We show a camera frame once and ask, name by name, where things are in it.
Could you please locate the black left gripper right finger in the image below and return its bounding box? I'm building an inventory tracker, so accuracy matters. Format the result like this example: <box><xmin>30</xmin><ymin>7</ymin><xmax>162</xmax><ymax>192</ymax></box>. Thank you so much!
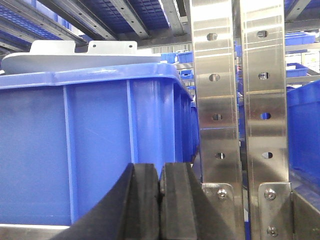
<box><xmin>160</xmin><ymin>162</ymin><xmax>246</xmax><ymax>240</ymax></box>

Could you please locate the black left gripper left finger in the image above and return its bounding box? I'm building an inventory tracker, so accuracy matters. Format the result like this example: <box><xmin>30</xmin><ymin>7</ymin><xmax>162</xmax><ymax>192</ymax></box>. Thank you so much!
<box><xmin>53</xmin><ymin>163</ymin><xmax>160</xmax><ymax>240</ymax></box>

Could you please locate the white curved PVC pipe clamp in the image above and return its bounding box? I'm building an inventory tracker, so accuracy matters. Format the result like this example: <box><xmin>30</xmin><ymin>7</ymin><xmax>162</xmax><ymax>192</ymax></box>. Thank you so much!
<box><xmin>1</xmin><ymin>40</ymin><xmax>161</xmax><ymax>75</ymax></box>

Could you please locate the blue bin at right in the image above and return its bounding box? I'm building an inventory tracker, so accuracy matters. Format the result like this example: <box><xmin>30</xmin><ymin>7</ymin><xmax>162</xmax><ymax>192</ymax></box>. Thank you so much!
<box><xmin>287</xmin><ymin>80</ymin><xmax>320</xmax><ymax>186</ymax></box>

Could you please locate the large blue crate on shelf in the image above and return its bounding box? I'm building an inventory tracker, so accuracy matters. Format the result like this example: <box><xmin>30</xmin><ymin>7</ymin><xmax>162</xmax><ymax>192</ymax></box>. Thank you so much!
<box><xmin>0</xmin><ymin>63</ymin><xmax>199</xmax><ymax>226</ymax></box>

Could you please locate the steel upright post right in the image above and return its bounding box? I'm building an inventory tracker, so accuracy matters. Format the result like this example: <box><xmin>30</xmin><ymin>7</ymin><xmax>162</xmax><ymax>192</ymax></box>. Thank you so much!
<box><xmin>240</xmin><ymin>0</ymin><xmax>293</xmax><ymax>240</ymax></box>

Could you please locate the steel upright post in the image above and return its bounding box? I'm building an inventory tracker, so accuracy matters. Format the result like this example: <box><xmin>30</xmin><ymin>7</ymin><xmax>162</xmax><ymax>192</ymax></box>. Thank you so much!
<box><xmin>240</xmin><ymin>0</ymin><xmax>293</xmax><ymax>240</ymax></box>
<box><xmin>190</xmin><ymin>0</ymin><xmax>246</xmax><ymax>240</ymax></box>

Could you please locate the steel upright post left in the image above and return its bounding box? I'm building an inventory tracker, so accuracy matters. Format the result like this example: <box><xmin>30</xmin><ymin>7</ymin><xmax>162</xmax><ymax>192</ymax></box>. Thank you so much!
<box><xmin>190</xmin><ymin>0</ymin><xmax>246</xmax><ymax>240</ymax></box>

